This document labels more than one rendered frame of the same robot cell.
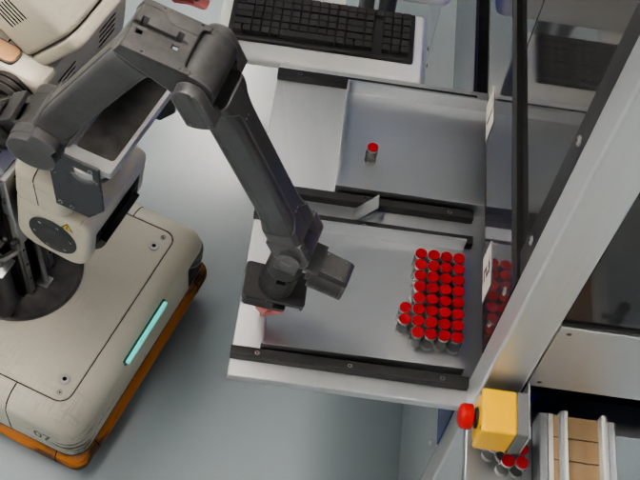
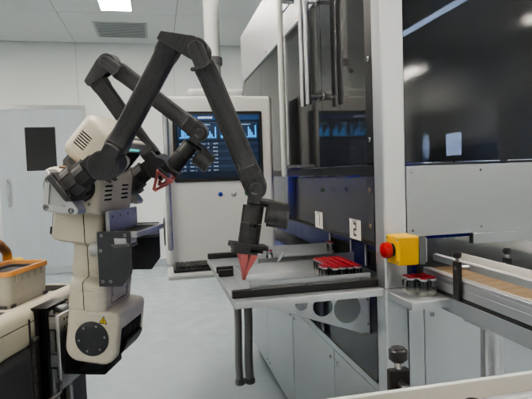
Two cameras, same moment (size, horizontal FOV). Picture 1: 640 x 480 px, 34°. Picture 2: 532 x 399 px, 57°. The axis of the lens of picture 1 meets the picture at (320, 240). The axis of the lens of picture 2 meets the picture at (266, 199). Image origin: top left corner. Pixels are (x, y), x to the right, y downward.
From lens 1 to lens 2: 1.37 m
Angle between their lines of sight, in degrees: 54
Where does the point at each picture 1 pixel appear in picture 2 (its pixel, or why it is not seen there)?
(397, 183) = not seen: hidden behind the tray
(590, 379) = (436, 218)
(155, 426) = not seen: outside the picture
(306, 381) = (284, 297)
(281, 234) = (248, 165)
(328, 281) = (279, 210)
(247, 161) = (225, 104)
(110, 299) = not seen: outside the picture
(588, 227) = (390, 71)
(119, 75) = (157, 66)
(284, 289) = (255, 232)
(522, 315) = (385, 159)
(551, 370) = (415, 214)
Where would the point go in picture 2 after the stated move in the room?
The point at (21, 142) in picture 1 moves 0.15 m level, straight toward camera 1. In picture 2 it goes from (96, 155) to (117, 152)
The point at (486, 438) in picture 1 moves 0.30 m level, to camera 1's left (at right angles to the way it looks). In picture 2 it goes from (404, 248) to (283, 255)
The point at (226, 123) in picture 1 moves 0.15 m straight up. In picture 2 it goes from (213, 74) to (210, 13)
